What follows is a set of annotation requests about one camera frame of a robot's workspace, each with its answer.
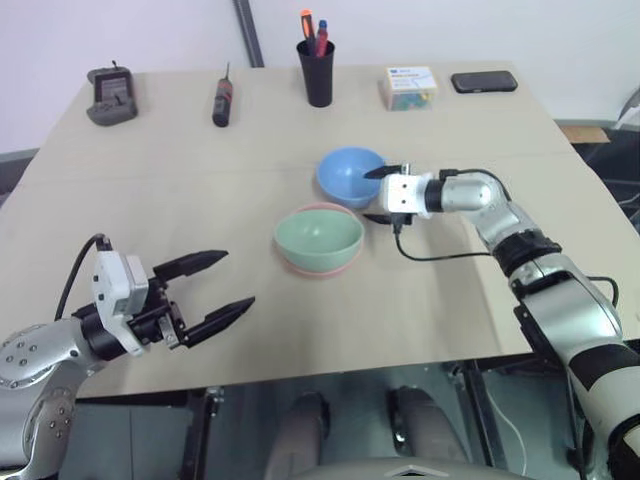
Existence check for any pink plastic bowl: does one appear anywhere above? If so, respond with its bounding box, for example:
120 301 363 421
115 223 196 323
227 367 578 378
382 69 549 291
272 201 367 280

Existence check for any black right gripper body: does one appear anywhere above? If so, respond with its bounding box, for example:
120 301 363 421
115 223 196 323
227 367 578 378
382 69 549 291
380 161 417 227

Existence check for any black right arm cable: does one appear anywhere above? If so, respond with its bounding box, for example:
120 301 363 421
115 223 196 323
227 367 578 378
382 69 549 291
438 167 514 204
392 222 497 263
584 275 620 309

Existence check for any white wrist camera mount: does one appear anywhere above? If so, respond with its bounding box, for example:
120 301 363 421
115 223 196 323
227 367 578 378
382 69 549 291
92 249 151 357
380 172 434 220

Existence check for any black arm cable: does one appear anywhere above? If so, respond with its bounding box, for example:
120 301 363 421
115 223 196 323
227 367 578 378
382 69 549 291
53 232 112 321
438 167 514 204
392 222 497 263
584 275 620 309

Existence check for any clear box of coloured pins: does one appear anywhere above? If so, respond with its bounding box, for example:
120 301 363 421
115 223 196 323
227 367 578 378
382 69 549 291
383 65 440 113

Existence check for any black table leg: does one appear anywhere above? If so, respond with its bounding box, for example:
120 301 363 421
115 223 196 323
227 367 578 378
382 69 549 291
180 388 225 480
448 359 507 472

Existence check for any red pen with blue cap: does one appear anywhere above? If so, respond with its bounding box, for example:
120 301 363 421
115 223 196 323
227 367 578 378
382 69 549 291
314 19 330 58

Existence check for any grey metal pole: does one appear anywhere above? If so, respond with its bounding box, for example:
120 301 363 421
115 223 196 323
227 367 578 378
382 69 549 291
231 0 266 68

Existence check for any black and red screwdriver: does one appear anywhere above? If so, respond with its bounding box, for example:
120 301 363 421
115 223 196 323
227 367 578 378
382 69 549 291
211 61 237 128

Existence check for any white floor cable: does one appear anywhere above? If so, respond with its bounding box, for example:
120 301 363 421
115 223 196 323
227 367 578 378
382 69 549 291
483 388 530 477

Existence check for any green plastic bowl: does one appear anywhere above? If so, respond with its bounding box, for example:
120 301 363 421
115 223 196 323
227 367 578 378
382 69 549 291
273 208 365 272

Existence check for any grey robot torso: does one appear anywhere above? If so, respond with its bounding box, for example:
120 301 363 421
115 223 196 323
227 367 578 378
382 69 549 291
298 462 532 480

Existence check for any black pen cup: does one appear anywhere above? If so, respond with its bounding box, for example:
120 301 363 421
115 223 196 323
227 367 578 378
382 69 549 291
295 38 337 108

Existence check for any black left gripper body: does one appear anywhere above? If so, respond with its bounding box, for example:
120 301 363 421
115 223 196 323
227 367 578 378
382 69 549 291
127 277 191 351

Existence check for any black oblong case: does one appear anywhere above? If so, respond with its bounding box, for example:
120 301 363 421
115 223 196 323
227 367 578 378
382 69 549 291
450 70 518 95

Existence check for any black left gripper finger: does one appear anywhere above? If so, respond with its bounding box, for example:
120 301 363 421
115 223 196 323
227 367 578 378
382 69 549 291
179 295 257 349
152 249 230 281

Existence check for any brown cardboard piece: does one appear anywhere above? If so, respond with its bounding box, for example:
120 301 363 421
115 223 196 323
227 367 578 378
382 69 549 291
558 124 612 147

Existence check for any blue plastic bowl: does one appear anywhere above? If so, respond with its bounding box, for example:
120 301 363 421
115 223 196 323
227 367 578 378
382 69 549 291
315 145 389 210

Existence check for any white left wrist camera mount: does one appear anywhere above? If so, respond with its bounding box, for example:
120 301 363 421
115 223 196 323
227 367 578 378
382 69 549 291
92 249 151 357

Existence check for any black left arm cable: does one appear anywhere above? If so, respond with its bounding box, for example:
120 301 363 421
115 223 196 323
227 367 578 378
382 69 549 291
53 232 112 321

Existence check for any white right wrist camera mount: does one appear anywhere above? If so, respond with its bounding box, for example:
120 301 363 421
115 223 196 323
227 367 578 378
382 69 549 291
380 172 434 220

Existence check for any grey handheld device in cradle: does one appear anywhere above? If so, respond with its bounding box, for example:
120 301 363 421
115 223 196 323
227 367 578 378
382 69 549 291
85 60 140 127

